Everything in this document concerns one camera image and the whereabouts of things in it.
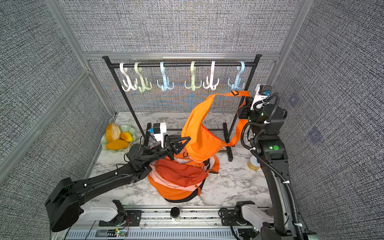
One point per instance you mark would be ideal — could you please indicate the dark orange waist bag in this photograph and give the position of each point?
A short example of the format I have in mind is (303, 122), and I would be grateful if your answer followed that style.
(179, 174)

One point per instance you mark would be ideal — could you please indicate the round bread bun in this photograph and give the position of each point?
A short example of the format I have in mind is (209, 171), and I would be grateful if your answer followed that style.
(113, 132)

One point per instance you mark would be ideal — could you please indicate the orange bag bottom pile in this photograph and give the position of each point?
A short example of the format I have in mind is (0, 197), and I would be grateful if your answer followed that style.
(177, 193)

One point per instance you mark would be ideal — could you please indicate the blue hook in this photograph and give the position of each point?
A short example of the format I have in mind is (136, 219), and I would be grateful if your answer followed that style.
(237, 84)
(166, 82)

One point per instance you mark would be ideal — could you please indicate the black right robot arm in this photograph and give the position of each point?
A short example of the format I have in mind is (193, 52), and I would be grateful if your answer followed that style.
(260, 136)

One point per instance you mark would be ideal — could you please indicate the green hook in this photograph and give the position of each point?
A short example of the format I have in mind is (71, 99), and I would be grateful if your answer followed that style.
(145, 85)
(193, 85)

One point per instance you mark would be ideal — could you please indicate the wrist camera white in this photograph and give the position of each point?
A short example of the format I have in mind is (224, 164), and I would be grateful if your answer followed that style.
(262, 92)
(158, 131)

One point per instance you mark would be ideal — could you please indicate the black metal clothes rack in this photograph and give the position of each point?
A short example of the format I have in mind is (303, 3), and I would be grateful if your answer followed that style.
(180, 99)

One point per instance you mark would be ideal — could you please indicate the white hook far left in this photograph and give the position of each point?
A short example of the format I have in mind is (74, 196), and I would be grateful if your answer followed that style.
(127, 83)

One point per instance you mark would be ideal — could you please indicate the black round knob on rail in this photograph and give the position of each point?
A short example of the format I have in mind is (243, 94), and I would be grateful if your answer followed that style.
(175, 214)

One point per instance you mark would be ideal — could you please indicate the yellow tin can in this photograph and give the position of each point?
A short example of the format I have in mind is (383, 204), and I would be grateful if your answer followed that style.
(253, 164)

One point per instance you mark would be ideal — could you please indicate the pink waist bag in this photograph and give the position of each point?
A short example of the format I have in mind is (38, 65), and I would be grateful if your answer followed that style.
(162, 180)

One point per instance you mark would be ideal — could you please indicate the white hook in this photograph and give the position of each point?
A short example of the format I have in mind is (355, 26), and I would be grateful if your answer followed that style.
(209, 83)
(127, 83)

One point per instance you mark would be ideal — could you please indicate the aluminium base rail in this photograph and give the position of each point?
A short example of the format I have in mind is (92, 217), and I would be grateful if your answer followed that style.
(148, 223)

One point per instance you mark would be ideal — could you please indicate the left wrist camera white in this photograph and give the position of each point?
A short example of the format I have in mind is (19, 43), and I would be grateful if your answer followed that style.
(158, 131)

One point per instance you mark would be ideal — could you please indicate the bright orange waist bag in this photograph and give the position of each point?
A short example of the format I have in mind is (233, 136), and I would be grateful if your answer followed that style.
(203, 144)

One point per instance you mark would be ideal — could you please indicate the yellow mango piece small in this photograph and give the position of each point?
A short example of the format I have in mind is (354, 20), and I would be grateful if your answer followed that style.
(126, 136)

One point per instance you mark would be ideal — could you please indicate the blue hook middle left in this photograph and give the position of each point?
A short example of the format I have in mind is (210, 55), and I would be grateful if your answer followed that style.
(166, 82)

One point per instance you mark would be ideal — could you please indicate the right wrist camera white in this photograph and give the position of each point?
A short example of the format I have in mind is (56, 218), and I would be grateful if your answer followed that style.
(262, 92)

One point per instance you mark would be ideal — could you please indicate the green glass fruit plate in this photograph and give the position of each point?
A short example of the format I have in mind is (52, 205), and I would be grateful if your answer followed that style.
(124, 128)

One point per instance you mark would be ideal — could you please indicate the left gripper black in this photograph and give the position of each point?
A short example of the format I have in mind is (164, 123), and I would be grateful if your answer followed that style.
(170, 146)

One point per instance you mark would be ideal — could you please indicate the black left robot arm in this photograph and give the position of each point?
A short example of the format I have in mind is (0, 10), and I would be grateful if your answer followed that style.
(64, 203)

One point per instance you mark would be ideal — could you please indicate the blue hook far right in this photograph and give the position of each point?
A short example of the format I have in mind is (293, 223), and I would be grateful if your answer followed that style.
(237, 84)

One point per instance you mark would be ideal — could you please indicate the green hook middle right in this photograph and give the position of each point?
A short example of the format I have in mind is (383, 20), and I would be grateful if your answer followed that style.
(193, 85)

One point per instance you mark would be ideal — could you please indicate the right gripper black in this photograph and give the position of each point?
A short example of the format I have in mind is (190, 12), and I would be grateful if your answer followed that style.
(250, 112)

